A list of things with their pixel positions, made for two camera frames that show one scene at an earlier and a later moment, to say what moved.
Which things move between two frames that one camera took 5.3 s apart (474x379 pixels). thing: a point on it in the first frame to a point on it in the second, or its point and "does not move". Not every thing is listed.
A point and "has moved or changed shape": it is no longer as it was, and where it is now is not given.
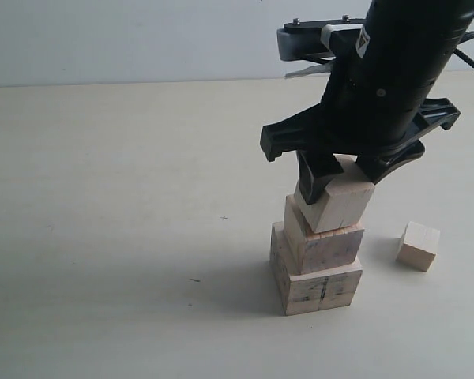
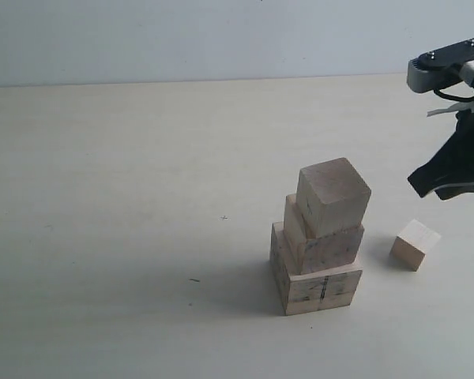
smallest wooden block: [419, 245] has moved or changed shape
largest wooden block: [305, 292] does not move
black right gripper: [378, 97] to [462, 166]
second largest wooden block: [306, 251] does not move
